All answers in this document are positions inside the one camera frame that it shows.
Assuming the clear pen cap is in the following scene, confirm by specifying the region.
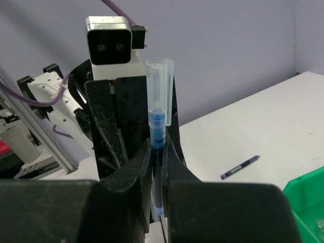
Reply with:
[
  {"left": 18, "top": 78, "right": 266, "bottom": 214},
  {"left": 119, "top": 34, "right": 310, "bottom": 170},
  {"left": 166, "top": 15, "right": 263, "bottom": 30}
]
[{"left": 146, "top": 58, "right": 174, "bottom": 129}]

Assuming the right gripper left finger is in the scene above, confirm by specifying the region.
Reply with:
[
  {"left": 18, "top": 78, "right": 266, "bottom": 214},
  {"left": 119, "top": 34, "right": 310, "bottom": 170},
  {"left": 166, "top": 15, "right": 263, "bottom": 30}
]
[{"left": 1, "top": 141, "right": 151, "bottom": 242}]

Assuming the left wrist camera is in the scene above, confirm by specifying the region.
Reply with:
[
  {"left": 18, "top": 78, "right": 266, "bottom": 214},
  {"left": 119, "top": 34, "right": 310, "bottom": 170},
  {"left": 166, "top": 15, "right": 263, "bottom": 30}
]
[{"left": 86, "top": 16, "right": 146, "bottom": 80}]

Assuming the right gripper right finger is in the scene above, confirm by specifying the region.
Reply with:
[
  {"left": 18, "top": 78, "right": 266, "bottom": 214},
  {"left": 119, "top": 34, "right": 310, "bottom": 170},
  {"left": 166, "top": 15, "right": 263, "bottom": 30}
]
[{"left": 163, "top": 142, "right": 299, "bottom": 242}]

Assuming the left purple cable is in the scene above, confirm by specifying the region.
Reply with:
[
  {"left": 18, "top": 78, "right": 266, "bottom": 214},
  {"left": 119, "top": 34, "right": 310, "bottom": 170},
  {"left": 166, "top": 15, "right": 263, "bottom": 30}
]
[{"left": 0, "top": 0, "right": 142, "bottom": 140}]

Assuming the green four-compartment tray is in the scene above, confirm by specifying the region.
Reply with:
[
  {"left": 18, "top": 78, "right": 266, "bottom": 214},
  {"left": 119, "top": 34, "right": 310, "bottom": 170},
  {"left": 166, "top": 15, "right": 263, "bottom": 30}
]
[{"left": 283, "top": 167, "right": 323, "bottom": 242}]

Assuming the purple pen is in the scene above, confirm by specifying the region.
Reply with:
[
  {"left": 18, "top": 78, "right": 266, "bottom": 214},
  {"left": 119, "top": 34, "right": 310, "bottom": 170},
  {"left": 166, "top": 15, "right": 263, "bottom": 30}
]
[{"left": 220, "top": 154, "right": 261, "bottom": 180}]

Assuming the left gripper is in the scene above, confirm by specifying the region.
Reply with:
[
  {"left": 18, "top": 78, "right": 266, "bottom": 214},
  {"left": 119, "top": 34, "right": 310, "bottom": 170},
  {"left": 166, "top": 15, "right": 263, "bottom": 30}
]
[{"left": 68, "top": 60, "right": 186, "bottom": 179}]

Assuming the blue pen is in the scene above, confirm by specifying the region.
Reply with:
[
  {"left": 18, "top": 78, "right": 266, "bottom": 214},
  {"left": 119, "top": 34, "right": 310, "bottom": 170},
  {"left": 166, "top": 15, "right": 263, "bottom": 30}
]
[{"left": 148, "top": 101, "right": 166, "bottom": 216}]

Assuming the clear round container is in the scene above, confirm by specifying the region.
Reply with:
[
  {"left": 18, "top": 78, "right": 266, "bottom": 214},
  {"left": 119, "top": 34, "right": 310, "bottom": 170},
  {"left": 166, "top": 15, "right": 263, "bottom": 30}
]
[{"left": 314, "top": 219, "right": 324, "bottom": 234}]

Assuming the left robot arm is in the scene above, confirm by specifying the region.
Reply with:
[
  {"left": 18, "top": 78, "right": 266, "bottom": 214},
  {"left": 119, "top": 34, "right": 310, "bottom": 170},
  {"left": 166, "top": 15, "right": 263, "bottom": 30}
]
[{"left": 19, "top": 58, "right": 184, "bottom": 180}]

